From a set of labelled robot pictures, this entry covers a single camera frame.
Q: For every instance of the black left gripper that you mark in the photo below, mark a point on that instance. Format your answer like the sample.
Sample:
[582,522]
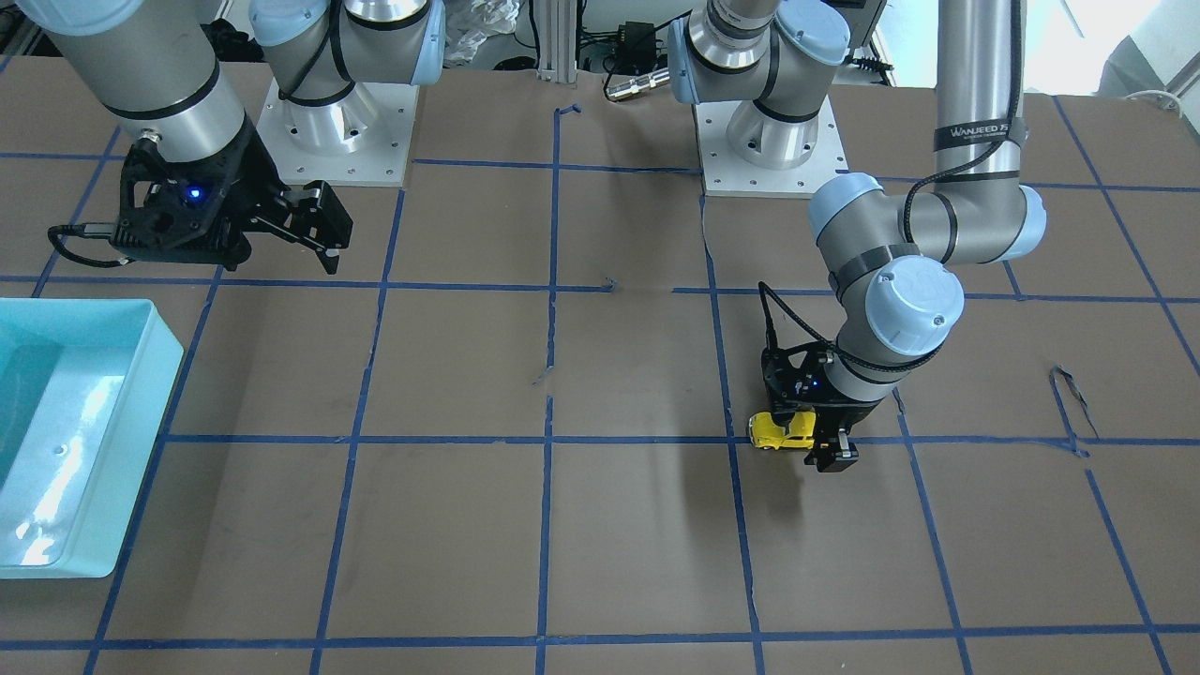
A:
[851,413]

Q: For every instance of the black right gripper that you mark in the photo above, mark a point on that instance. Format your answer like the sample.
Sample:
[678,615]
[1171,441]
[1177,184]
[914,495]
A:
[246,180]

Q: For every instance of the yellow beetle toy car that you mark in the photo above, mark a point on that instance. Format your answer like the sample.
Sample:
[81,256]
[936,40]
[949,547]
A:
[794,435]

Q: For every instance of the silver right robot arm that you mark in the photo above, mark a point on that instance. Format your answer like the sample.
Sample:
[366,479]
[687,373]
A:
[152,66]

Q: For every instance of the teal plastic storage bin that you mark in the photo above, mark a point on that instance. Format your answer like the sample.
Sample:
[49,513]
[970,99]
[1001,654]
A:
[85,386]

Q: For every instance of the black power adapter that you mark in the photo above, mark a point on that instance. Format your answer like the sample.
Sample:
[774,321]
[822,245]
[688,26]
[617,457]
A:
[635,41]

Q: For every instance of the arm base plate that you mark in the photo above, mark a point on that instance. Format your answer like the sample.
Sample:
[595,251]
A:
[746,154]
[361,141]

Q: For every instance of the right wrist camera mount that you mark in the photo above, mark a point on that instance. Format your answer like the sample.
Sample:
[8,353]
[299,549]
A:
[180,212]

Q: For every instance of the aluminium frame post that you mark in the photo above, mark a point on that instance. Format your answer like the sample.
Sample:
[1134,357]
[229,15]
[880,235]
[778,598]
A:
[556,27]

